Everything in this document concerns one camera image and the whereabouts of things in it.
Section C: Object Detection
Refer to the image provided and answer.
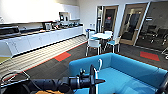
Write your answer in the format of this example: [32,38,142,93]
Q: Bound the wooden framed glass door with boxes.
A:
[119,2,150,47]
[99,4,120,34]

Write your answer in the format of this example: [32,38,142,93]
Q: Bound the small dark countertop appliance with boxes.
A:
[44,22,55,32]

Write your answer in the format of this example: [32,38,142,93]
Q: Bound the black office chair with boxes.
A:
[155,27,168,45]
[145,25,158,42]

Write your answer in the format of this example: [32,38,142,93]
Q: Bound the white upper wall cabinets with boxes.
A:
[0,0,81,24]

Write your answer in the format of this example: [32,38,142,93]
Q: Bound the white clothes hanger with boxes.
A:
[92,58,104,94]

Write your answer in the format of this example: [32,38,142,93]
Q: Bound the black microwave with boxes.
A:
[0,26,20,37]

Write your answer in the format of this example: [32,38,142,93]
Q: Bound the white kitchen counter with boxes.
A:
[0,25,84,58]

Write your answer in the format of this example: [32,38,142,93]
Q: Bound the white cafe chair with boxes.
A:
[85,37,103,57]
[103,29,114,36]

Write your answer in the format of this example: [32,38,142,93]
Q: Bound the black coffee machine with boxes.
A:
[58,11,70,23]

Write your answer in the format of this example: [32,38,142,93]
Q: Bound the blue sofa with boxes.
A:
[68,52,168,94]

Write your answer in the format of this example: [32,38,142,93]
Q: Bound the white cafe table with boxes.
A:
[91,32,113,42]

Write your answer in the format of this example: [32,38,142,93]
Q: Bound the blue waste bin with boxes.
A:
[84,28,96,40]

